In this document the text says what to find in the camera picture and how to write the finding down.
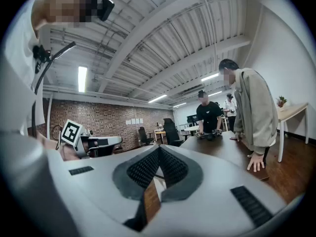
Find beige table white legs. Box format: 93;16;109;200
276;102;310;163

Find tall black office chair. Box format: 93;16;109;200
162;118;185;148

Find pale oval table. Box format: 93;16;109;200
184;125;201;136

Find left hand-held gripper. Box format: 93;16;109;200
60;119;123;159

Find yellow round table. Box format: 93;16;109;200
154;129;167;143

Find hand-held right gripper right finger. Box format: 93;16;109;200
140;144;306;237

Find person's left forearm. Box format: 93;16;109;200
36;131;80;161

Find black head-worn camera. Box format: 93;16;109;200
97;0;116;22

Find person's head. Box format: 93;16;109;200
31;0;99;33

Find small potted plant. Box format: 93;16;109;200
276;95;288;108

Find black clip microphone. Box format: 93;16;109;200
33;45;52;74

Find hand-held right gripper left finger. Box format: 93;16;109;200
46;144;161;237

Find person's white shirt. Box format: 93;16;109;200
0;0;51;138

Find black head camera cable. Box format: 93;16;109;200
31;41;76;130

